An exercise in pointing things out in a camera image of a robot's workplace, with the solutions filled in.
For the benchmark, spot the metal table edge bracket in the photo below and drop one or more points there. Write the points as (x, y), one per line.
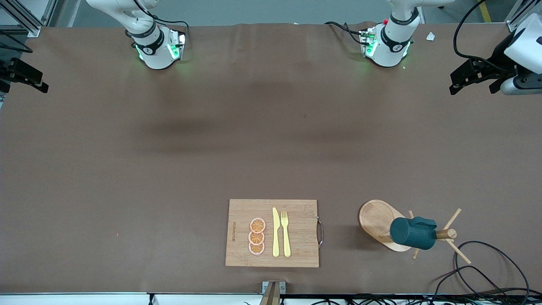
(273, 292)

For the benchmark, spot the small white paper scrap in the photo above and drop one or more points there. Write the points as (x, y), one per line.
(430, 36)

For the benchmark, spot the toy orange slice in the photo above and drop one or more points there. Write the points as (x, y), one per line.
(257, 225)
(256, 238)
(256, 248)

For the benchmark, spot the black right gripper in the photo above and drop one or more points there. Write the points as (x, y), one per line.
(12, 71)

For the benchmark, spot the wooden cup rack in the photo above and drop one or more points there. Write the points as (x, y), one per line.
(374, 220)

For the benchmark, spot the bamboo cutting board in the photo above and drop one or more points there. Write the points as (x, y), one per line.
(296, 254)

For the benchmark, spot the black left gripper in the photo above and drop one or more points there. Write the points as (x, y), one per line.
(498, 59)

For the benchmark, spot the white table edge rail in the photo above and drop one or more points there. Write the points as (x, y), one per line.
(84, 300)

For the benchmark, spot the dark teal cup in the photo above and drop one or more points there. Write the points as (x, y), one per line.
(408, 233)

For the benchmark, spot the aluminium frame post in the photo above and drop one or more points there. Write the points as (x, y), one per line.
(31, 30)
(513, 26)

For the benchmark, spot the yellow plastic fork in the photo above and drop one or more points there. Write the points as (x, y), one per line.
(286, 241)

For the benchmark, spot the yellow plastic knife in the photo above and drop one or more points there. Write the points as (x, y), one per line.
(276, 237)

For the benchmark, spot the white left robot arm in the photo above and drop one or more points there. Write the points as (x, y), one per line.
(391, 46)

